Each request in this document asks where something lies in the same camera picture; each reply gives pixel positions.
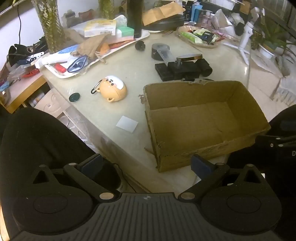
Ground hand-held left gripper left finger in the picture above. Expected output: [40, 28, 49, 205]
[32, 153, 115, 202]

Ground brown cloth pouch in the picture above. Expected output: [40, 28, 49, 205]
[70, 35, 114, 61]

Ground pink flat box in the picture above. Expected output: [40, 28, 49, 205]
[109, 35, 136, 45]

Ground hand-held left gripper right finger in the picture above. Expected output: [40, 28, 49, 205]
[178, 154, 266, 201]

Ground black cylinder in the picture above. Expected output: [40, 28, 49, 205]
[151, 43, 170, 61]

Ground white square paper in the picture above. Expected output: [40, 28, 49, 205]
[116, 115, 139, 133]

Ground white blue packet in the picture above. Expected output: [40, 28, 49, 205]
[35, 44, 81, 67]

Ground potted plant in white pot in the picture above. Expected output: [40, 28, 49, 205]
[251, 14, 296, 61]

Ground black snack packet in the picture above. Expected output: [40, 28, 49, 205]
[201, 31, 215, 44]

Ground green white wipes pack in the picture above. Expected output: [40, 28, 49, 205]
[181, 31, 200, 43]
[193, 28, 210, 37]

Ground white drawer cabinet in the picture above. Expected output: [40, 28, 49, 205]
[33, 88, 97, 149]

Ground pink bottle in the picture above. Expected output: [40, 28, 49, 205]
[201, 10, 214, 25]

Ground row of cosmetic boxes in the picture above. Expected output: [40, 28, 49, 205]
[181, 0, 208, 22]

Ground green tissue box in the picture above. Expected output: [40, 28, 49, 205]
[116, 26, 135, 37]

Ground black thermos bottle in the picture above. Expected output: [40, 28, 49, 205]
[127, 0, 143, 39]

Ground blue-rimmed black pouch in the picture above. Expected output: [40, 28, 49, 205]
[67, 56, 89, 73]

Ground yellow bear-shaped case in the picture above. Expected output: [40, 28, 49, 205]
[91, 75, 127, 102]

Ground amber tape roll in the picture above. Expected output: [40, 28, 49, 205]
[176, 54, 203, 63]

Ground white tray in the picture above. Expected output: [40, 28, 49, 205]
[44, 30, 151, 79]

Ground small jar with black lid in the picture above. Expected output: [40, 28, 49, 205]
[63, 10, 77, 27]

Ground brown paper envelope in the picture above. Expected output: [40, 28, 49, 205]
[142, 1, 185, 26]

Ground large black box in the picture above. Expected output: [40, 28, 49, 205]
[168, 61, 201, 81]

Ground clear snack bowl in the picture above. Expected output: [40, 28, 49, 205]
[176, 25, 225, 48]

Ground white plastic bag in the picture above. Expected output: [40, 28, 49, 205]
[211, 9, 236, 30]

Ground wooden side table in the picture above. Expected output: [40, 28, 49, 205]
[0, 67, 48, 114]

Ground black zip case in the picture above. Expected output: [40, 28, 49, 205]
[142, 13, 185, 33]

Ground large glass vase with bamboo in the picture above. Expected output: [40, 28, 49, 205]
[31, 0, 66, 54]

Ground white gimbal tripod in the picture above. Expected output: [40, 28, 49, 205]
[228, 7, 265, 65]

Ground cardboard box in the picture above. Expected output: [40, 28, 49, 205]
[143, 80, 271, 173]

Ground yellow white carton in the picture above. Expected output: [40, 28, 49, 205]
[84, 19, 117, 38]

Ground silver textured strip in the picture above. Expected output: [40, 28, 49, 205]
[159, 50, 176, 62]

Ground orange packet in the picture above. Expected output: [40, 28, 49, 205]
[98, 43, 110, 55]

